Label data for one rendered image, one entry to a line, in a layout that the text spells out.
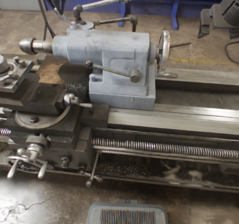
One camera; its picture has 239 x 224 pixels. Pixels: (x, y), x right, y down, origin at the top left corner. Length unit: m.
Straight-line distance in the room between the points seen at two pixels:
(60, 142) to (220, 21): 0.73
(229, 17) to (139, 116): 0.57
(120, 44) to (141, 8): 3.23
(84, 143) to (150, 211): 0.69
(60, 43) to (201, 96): 0.91
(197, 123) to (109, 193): 0.98
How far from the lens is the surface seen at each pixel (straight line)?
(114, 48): 0.79
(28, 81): 0.85
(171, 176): 1.27
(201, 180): 1.33
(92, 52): 0.82
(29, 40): 0.99
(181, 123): 0.93
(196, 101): 1.23
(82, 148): 0.88
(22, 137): 0.91
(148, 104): 0.91
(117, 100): 0.90
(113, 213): 1.33
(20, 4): 4.70
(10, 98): 0.81
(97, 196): 1.62
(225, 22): 0.54
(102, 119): 0.86
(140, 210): 1.34
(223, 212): 1.79
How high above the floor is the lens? 1.58
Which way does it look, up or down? 51 degrees down
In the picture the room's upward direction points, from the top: straight up
